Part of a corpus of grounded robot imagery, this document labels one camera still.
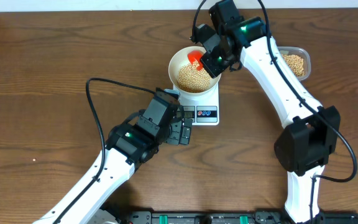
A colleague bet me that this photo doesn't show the right black cable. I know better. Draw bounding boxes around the right black cable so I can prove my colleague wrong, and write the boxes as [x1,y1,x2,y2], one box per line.
[190,0,358,224]

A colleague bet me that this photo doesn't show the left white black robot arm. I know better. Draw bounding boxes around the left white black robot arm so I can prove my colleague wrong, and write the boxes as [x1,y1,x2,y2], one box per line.
[38,89,191,223]

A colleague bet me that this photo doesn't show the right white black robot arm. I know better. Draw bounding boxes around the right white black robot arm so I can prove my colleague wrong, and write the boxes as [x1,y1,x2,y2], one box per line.
[193,1,340,223]

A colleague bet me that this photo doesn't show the soybeans pile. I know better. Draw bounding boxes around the soybeans pile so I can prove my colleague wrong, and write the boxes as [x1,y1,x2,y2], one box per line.
[282,54,305,77]

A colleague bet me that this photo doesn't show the red plastic measuring scoop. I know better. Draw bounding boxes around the red plastic measuring scoop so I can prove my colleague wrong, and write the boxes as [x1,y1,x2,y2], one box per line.
[187,50,203,71]

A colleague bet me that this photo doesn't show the soybeans in bowl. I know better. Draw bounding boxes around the soybeans in bowl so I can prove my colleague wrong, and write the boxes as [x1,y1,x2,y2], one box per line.
[177,61,211,93]

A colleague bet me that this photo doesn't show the white digital kitchen scale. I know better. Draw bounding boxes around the white digital kitchen scale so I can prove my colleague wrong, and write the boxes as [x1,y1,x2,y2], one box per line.
[173,83,220,126]

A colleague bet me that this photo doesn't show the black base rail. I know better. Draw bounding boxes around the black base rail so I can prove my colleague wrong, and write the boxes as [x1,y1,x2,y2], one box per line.
[101,208,358,224]

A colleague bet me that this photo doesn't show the black cable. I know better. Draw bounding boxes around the black cable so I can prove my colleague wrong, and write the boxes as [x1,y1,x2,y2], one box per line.
[190,0,358,224]
[51,77,157,224]

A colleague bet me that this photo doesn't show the white ceramic bowl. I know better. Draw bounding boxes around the white ceramic bowl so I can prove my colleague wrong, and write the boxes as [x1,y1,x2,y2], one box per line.
[168,46,221,93]

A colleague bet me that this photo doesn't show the clear plastic container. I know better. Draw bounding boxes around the clear plastic container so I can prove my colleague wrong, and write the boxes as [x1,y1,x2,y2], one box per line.
[278,47,311,81]

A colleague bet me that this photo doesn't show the left black cable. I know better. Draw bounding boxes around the left black cable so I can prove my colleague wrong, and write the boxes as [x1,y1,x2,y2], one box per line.
[51,77,157,224]

